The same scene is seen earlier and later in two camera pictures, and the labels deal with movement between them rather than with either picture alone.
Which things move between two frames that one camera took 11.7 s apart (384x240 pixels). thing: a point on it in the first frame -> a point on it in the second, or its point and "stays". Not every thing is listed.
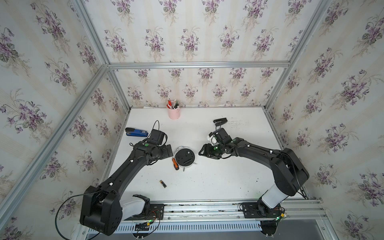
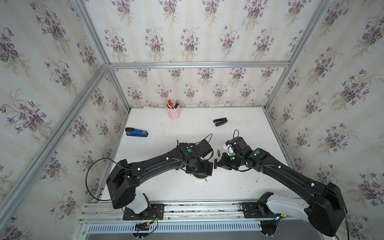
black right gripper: (207, 152) -> (223, 163)
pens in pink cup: (175, 105) stays
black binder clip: (220, 121) stays
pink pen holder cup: (174, 114) stays
